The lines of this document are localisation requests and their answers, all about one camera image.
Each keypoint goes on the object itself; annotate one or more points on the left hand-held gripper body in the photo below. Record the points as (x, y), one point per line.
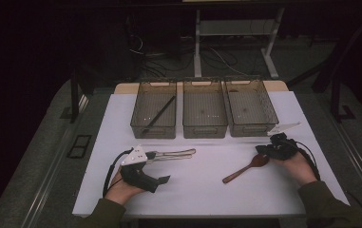
(137, 175)

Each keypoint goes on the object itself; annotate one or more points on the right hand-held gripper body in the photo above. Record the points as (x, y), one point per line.
(281, 148)

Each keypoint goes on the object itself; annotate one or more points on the brown wooden spoon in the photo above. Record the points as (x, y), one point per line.
(243, 171)

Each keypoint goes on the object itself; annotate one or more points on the silver metal spoon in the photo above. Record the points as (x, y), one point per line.
(181, 151)

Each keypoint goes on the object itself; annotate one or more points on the black chopstick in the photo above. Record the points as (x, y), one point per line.
(159, 114)

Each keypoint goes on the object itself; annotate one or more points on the smoky clear plastic bin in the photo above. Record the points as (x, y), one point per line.
(204, 109)
(250, 107)
(151, 104)

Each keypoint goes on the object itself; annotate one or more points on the person's left hand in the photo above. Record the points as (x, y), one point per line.
(121, 191)

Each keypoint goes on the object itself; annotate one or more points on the person's right hand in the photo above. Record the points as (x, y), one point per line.
(297, 169)

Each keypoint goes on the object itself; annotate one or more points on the white table cover sheet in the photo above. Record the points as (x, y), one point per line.
(207, 196)

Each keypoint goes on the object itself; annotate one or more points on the black metal stand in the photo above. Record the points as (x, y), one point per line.
(336, 95)

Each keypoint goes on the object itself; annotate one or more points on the metal floor rail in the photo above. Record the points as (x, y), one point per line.
(47, 180)
(359, 164)

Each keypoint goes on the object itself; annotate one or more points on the white metal desk frame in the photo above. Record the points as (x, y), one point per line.
(237, 28)

